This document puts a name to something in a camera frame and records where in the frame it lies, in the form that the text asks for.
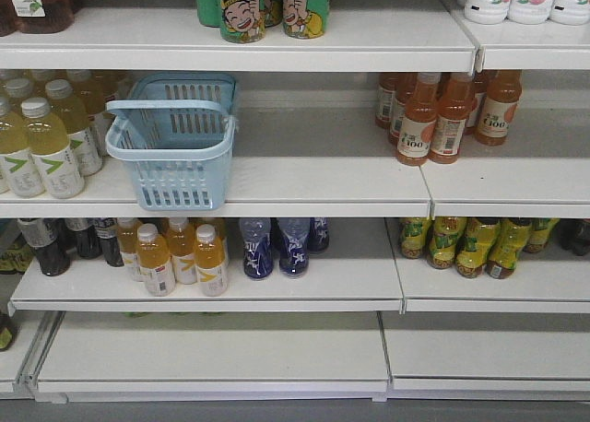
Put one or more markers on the light blue plastic basket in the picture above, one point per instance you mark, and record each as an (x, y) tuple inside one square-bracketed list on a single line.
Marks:
[(175, 134)]

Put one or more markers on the blue sports drink bottle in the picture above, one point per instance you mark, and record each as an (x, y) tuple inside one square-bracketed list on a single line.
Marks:
[(257, 253), (294, 257)]

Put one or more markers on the white store shelf unit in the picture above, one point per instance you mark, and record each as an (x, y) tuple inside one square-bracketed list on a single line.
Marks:
[(363, 322)]

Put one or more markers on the orange drink bottle white label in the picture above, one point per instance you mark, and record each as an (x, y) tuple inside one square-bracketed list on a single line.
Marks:
[(180, 237), (127, 236), (210, 259), (154, 261)]

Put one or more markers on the yellow lemon tea bottle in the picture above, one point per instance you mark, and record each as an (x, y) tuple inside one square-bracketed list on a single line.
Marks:
[(446, 233), (479, 237), (513, 237), (413, 235)]

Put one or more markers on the orange C100 juice bottle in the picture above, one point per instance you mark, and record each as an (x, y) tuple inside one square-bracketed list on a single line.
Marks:
[(419, 121), (503, 94), (454, 108)]

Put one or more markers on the dark tea bottle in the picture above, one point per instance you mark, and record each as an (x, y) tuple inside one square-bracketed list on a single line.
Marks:
[(87, 241), (106, 231), (41, 235)]

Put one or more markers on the green cartoon drink bottle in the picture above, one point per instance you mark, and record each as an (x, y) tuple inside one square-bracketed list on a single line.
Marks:
[(242, 21), (305, 19)]

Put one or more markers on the pale yellow drink bottle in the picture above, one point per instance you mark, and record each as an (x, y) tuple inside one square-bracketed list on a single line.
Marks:
[(21, 174), (50, 148), (71, 110)]

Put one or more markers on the white peach drink bottle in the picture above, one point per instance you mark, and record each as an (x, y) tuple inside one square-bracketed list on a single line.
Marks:
[(570, 12), (529, 12), (486, 12)]

